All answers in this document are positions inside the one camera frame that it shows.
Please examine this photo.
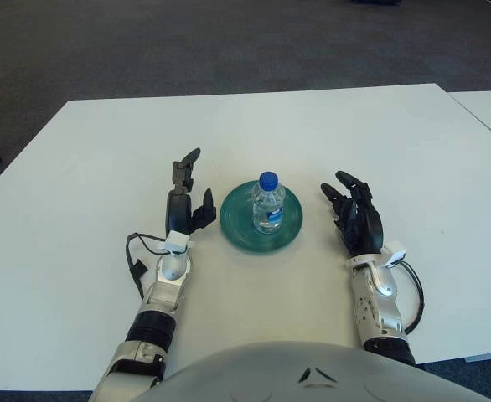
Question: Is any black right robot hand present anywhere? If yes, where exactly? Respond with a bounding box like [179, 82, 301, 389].
[319, 170, 385, 255]

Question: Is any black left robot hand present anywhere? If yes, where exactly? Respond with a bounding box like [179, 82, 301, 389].
[164, 147, 218, 235]

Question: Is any clear bottle with blue cap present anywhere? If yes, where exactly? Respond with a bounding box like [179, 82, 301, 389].
[251, 170, 287, 235]

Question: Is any green round plate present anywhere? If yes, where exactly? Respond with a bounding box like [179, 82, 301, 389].
[219, 178, 304, 255]

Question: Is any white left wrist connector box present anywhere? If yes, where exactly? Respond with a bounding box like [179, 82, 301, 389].
[158, 231, 190, 255]

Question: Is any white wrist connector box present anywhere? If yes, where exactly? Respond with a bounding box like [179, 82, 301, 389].
[158, 231, 190, 255]
[381, 240, 409, 269]

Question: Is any white right wrist connector box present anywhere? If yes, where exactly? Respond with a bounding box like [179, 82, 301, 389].
[381, 240, 409, 269]

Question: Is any grey robot torso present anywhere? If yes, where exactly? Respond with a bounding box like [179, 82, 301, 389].
[130, 341, 491, 402]

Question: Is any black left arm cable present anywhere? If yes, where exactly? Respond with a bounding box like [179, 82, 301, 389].
[124, 232, 167, 301]

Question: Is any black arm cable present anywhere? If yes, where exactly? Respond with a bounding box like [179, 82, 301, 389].
[124, 232, 167, 301]
[400, 261, 426, 334]

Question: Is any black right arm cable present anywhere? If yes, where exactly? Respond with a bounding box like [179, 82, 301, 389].
[400, 261, 426, 334]

